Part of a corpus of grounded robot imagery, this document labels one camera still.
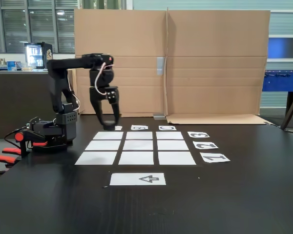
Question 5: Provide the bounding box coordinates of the black round token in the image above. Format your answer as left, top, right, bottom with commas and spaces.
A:
103, 119, 116, 130

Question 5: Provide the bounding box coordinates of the white paper grid square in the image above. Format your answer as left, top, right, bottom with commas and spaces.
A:
92, 132, 124, 140
157, 140, 190, 151
126, 131, 153, 140
74, 151, 118, 166
123, 140, 154, 151
158, 151, 197, 165
118, 151, 154, 165
156, 131, 185, 140
84, 140, 122, 151

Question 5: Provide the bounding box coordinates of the brown cardboard panel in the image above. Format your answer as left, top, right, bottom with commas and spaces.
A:
165, 7, 274, 125
74, 9, 168, 117

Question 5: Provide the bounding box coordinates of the paper sheet with arrow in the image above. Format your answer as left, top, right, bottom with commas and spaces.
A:
109, 173, 167, 186

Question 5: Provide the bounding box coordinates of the black mini fridge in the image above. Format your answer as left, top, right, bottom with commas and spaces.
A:
23, 41, 55, 71

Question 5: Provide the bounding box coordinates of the paper sheet with number 3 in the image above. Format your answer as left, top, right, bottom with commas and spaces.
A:
187, 132, 210, 138

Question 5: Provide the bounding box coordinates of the black and orange clamp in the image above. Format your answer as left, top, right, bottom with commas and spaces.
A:
0, 130, 49, 177

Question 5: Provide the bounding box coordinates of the dark counter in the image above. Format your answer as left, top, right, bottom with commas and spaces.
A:
0, 69, 75, 139

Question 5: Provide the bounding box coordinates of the blue box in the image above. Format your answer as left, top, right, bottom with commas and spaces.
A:
6, 61, 22, 71

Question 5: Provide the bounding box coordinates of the paper sheet with number 2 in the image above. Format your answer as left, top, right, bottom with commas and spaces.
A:
192, 141, 219, 150

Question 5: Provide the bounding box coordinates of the paper sheet with number 1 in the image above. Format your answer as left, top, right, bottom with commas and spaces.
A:
199, 154, 231, 163

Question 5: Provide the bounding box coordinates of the blue foosball table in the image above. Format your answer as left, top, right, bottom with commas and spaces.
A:
261, 70, 293, 115

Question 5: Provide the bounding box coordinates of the thin wrist servo wire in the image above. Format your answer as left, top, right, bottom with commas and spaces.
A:
94, 62, 114, 96

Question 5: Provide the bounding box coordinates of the black power cable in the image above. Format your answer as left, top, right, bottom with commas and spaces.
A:
4, 128, 18, 147

